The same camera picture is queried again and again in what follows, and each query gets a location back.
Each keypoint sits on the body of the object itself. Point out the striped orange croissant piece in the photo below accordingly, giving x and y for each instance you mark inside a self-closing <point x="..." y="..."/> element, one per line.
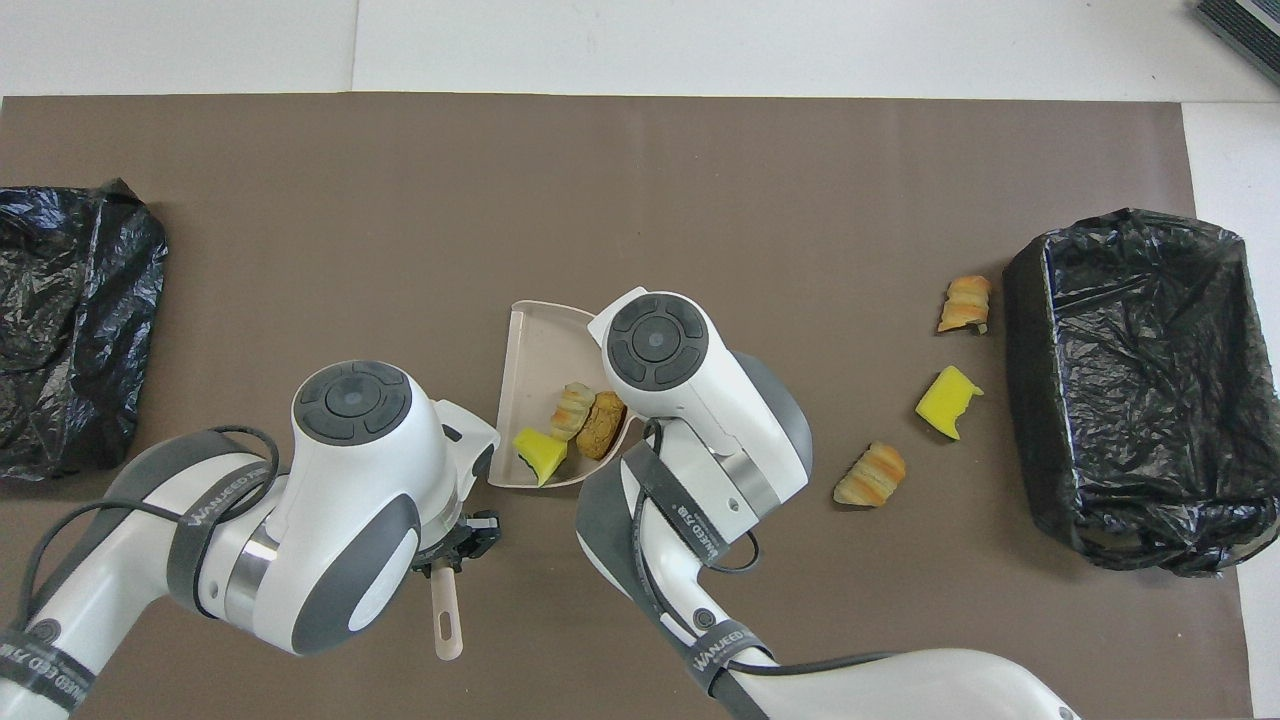
<point x="872" y="475"/>
<point x="966" y="300"/>

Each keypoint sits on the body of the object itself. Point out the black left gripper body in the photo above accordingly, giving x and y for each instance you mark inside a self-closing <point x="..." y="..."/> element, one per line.
<point x="445" y="545"/>

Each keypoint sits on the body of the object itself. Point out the beige plastic dustpan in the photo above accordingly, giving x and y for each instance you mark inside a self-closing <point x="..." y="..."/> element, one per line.
<point x="540" y="360"/>

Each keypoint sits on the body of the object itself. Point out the pale yellow bread piece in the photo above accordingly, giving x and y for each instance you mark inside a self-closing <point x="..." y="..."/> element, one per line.
<point x="572" y="410"/>

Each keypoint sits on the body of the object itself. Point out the yellow and green sponge piece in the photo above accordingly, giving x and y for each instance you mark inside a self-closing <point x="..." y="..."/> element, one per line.
<point x="540" y="452"/>

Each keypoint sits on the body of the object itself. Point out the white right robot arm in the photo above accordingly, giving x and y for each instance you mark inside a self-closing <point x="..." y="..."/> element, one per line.
<point x="700" y="400"/>

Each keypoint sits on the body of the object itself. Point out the brown table mat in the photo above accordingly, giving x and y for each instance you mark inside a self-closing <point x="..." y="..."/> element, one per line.
<point x="600" y="160"/>

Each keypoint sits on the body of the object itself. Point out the brown bread roll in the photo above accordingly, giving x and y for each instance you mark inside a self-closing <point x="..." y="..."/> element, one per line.
<point x="600" y="425"/>

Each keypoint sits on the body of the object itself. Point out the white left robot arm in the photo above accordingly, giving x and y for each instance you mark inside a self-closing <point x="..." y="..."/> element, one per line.
<point x="350" y="480"/>

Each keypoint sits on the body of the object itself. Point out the black bag-lined bin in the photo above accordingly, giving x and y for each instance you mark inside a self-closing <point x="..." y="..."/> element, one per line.
<point x="80" y="330"/>
<point x="1150" y="400"/>

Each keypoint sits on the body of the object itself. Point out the grey ribbed device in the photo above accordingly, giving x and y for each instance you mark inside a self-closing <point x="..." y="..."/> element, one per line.
<point x="1245" y="25"/>

